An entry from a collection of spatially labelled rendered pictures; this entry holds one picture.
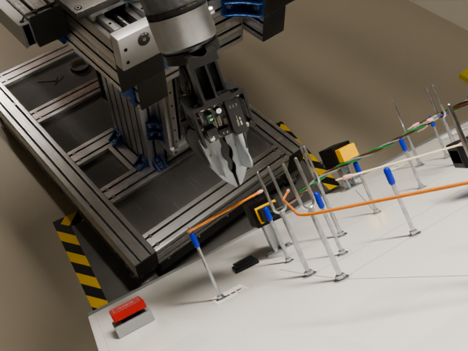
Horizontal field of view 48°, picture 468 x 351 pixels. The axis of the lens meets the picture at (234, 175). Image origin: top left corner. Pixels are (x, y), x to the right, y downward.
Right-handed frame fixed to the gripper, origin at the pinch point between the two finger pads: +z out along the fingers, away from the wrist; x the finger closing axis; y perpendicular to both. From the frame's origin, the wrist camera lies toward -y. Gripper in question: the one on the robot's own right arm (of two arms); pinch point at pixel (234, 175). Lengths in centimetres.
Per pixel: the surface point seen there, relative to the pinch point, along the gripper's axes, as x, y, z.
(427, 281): 6.8, 34.3, -0.1
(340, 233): 10.4, 7.8, 11.7
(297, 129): 65, -155, 71
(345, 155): 27.7, -23.3, 18.5
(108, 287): -41, -111, 78
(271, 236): 3.1, -3.5, 14.9
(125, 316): -22.3, 2.6, 11.9
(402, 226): 15.2, 16.8, 8.1
